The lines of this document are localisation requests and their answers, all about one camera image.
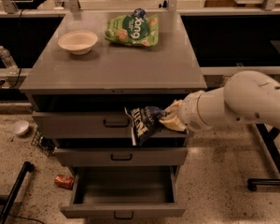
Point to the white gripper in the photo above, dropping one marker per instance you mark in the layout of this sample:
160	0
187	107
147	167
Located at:
188	111

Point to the dark blue chip bag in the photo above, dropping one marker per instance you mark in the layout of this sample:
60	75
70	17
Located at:
145	123

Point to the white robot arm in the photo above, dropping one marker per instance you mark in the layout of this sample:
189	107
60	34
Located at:
248	97

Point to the grey middle drawer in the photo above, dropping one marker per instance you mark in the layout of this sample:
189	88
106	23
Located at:
99	157

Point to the grey drawer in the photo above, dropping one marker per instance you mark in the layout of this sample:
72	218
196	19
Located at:
66	125
99	157
124	193

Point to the grey top drawer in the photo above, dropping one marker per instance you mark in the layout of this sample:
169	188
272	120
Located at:
66	125

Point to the green snack bag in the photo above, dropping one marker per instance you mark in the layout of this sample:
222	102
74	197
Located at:
129	30

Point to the grey drawer cabinet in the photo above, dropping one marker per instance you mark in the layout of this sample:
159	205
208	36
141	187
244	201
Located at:
112	77

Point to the grey bottom drawer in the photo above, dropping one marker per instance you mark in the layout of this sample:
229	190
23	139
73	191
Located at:
124	193

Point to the black table stand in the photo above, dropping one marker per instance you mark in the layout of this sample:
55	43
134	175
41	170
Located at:
268	137

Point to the small blue object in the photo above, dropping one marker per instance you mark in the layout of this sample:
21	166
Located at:
139	13

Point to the beige paper bowl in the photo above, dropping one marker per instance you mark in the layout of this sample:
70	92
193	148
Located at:
78	42

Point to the orange crushed can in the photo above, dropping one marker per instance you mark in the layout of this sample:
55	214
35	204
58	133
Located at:
64	181

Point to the small white bowl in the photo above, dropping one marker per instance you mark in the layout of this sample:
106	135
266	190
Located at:
20	127

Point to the black floor pole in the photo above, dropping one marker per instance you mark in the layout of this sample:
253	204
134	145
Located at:
27	167

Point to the clear plastic water bottle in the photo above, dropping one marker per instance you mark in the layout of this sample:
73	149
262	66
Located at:
8	61

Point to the black wire basket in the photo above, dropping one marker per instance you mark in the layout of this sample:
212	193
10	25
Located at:
45	145

